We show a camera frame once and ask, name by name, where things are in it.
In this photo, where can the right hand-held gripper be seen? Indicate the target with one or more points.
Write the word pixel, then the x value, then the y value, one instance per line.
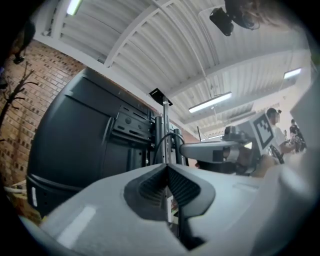
pixel 262 130

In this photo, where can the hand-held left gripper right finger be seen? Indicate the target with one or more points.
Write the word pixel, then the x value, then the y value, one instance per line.
pixel 225 200

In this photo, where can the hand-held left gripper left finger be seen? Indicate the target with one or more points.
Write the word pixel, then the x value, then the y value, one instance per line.
pixel 100 212

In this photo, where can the person's right forearm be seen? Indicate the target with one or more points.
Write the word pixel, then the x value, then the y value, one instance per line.
pixel 267 165

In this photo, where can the ceiling light tube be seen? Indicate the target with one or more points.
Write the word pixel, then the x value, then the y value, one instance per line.
pixel 210 102
pixel 74 6
pixel 292 73

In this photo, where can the black rolling television stand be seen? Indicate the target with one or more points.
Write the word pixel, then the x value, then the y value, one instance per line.
pixel 159 130

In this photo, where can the large black television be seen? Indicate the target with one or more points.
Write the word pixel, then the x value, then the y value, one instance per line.
pixel 75 137

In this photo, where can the black coat rack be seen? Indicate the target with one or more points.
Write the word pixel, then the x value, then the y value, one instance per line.
pixel 18 91

